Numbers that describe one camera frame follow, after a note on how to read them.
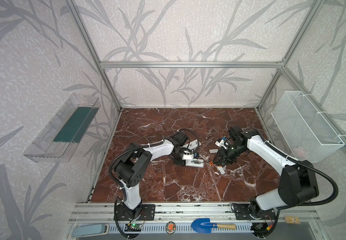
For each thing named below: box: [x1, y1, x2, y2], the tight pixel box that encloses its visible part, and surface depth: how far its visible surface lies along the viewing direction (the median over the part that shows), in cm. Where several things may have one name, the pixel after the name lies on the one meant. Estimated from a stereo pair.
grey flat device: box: [71, 223, 110, 238], surface depth 67 cm
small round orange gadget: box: [165, 221, 177, 234], surface depth 71 cm
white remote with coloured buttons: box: [185, 159, 204, 168], surface depth 91 cm
